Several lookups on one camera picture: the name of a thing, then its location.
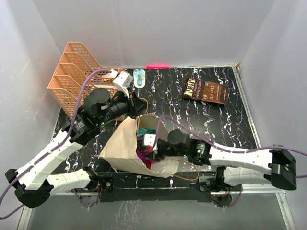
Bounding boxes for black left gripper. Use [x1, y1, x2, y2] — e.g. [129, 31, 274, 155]
[97, 87, 151, 126]

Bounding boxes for purple blackcurrant candy bag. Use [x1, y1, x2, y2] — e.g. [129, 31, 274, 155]
[136, 146, 157, 164]

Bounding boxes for beige paper bag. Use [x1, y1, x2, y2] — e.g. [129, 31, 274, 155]
[99, 114, 188, 178]

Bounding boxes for brown Kettle chips bag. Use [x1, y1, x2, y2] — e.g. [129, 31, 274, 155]
[182, 77, 229, 105]

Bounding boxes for green snack bag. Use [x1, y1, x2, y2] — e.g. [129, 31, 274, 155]
[137, 128, 156, 137]

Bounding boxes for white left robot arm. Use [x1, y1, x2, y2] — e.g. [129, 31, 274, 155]
[5, 88, 148, 208]

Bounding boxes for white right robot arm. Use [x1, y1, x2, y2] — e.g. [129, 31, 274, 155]
[143, 129, 297, 192]

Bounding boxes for orange red snack pack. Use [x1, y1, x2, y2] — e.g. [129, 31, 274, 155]
[146, 162, 152, 169]

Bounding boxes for blue correction tape package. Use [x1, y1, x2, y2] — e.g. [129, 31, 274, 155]
[133, 69, 146, 89]

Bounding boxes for pink tape strip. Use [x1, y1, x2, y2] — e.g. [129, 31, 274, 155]
[146, 64, 170, 69]

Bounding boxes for peach plastic desk organizer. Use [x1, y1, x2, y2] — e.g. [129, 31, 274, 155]
[47, 42, 124, 118]

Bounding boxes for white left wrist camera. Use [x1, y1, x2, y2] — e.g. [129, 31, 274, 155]
[113, 71, 133, 97]

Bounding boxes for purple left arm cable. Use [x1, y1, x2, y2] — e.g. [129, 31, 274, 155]
[0, 69, 118, 220]

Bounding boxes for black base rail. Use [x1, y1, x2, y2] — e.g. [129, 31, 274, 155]
[79, 171, 243, 204]

